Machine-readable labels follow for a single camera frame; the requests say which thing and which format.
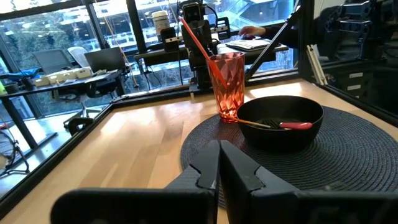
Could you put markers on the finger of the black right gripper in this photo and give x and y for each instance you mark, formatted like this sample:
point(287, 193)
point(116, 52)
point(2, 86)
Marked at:
point(206, 34)
point(191, 46)

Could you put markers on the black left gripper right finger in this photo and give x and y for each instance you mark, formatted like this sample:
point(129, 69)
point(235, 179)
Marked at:
point(245, 186)

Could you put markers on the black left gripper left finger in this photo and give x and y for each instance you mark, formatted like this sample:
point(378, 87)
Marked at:
point(199, 174)

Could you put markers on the red drinking straw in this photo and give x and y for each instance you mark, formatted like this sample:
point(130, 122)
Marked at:
point(194, 38)

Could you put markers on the orange faceted plastic tumbler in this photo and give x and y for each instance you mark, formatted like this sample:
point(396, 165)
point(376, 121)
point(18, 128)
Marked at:
point(233, 77)

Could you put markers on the black bowl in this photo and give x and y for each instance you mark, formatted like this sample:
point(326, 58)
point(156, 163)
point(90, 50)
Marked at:
point(273, 138)

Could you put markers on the person's forearm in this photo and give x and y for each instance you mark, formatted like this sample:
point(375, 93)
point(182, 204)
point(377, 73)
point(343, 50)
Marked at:
point(273, 31)

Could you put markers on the grey desk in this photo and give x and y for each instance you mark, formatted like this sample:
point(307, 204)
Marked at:
point(161, 55)

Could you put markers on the white jar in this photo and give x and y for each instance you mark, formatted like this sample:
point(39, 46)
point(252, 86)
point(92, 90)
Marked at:
point(160, 21)

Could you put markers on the computer keyboard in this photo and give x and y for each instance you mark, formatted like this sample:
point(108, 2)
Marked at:
point(248, 45)

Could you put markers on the person's hand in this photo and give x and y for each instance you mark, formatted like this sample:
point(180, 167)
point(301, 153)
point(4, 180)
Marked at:
point(252, 31)

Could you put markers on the dark laptop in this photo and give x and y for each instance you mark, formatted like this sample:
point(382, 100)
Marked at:
point(104, 59)

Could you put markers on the white office chair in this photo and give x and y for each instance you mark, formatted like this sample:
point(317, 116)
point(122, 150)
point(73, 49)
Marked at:
point(77, 54)

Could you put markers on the dark round woven placemat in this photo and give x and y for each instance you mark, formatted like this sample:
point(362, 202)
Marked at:
point(342, 155)

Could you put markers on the white aluminium extrusion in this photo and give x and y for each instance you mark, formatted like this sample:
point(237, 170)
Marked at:
point(315, 63)

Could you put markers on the white storage boxes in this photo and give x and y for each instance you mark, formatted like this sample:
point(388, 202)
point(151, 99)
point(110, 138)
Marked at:
point(62, 76)

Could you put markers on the grey office chair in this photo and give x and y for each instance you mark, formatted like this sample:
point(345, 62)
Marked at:
point(53, 60)

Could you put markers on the dark office desk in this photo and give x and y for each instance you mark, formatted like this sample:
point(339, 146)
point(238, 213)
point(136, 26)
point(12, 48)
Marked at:
point(46, 89)

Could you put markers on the blue cloth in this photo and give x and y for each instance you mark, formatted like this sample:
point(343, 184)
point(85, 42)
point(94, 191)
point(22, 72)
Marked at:
point(18, 75)

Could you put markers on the dark drawer cabinet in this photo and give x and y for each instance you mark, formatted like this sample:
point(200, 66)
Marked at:
point(367, 84)

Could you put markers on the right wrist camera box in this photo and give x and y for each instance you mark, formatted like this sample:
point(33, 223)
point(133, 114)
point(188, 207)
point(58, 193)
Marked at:
point(192, 12)

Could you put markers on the black window frame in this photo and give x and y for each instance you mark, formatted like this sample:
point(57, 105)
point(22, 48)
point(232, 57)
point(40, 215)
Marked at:
point(135, 25)

